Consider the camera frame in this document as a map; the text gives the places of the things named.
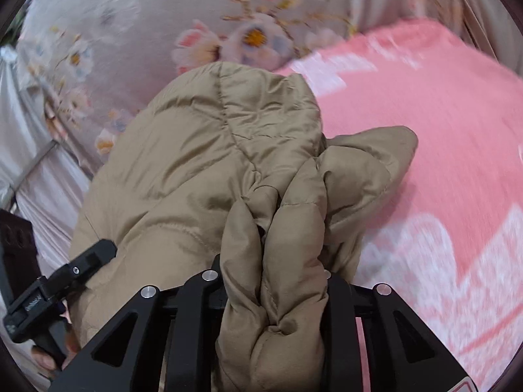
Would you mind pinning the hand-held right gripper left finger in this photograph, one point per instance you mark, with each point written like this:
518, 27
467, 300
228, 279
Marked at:
200, 298

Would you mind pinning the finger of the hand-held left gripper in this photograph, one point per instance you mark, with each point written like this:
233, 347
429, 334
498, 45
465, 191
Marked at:
92, 259

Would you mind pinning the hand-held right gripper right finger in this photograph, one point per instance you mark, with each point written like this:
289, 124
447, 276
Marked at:
343, 314

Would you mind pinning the tan quilted jacket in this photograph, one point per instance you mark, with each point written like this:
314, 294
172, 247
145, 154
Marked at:
184, 163

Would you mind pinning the person's left hand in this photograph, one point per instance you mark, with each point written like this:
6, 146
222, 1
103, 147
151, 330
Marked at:
45, 361

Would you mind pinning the silver satin sheet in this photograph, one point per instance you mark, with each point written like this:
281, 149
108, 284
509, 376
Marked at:
45, 196

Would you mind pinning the pink patterned blanket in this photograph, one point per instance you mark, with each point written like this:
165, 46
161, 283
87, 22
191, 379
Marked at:
425, 139

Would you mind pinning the grey floral blanket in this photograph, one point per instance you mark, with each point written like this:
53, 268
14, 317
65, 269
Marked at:
135, 28

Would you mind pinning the beige curtain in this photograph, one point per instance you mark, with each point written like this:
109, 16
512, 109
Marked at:
480, 12

